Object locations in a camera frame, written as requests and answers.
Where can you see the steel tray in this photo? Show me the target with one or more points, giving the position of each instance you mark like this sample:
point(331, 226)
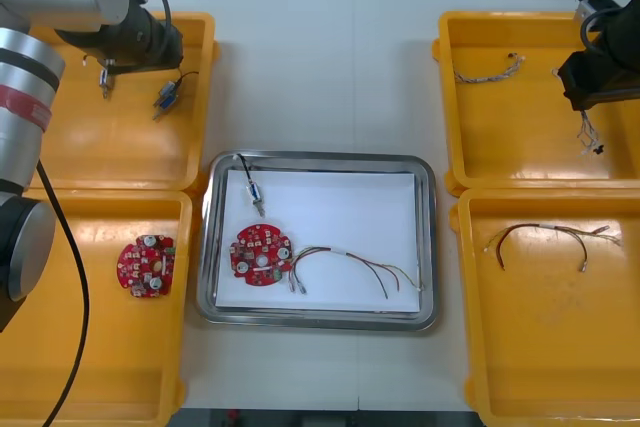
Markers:
point(430, 227)

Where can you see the yellow-orange plastic bin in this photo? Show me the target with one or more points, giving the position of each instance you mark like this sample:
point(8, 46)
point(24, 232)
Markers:
point(550, 347)
point(100, 347)
point(125, 147)
point(525, 147)

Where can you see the metal solenoid white label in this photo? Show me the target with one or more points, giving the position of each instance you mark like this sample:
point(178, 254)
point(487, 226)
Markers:
point(104, 79)

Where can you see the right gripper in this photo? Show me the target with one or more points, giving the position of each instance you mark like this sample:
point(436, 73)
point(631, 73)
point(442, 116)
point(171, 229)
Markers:
point(585, 74)

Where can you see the white sheet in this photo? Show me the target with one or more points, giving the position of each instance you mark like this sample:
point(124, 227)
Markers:
point(340, 217)

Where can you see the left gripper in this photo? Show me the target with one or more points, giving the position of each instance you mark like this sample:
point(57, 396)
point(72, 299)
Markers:
point(140, 67)

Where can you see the round red circuit board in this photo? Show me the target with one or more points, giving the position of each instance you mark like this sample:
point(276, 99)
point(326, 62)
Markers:
point(252, 247)
point(145, 267)

